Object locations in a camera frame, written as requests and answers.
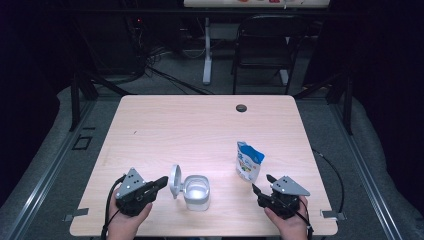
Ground right hand-held gripper cable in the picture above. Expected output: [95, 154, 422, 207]
[289, 199, 316, 240]

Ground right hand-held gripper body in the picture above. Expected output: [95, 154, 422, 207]
[262, 175, 311, 220]

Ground black floor cables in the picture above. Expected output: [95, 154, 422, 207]
[145, 63, 216, 96]

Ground clear jar with grey lid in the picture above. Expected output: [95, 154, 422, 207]
[168, 163, 212, 213]

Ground person's left hand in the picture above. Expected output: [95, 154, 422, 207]
[106, 188, 154, 240]

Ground hand-held gripper cable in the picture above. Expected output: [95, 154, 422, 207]
[100, 174, 126, 240]
[289, 199, 316, 240]

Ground blue and white pouch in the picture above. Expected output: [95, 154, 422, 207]
[235, 140, 266, 184]

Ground black tape square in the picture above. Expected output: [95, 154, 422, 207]
[71, 134, 94, 151]

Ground black folding chair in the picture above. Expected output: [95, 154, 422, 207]
[230, 13, 309, 96]

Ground grey tape strip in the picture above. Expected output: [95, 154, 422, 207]
[62, 207, 91, 223]
[320, 209, 348, 222]

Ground black frame post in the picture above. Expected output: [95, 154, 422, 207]
[342, 74, 354, 136]
[68, 71, 83, 132]

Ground thin black cable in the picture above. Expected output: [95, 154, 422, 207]
[312, 148, 345, 214]

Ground left hand-held gripper cable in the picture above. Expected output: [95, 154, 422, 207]
[100, 174, 126, 240]

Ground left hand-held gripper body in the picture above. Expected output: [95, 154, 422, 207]
[114, 167, 158, 218]

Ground metal floor rail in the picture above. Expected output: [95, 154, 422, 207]
[2, 99, 98, 240]
[329, 99, 405, 240]

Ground person's right hand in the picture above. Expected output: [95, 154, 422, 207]
[264, 195, 310, 240]

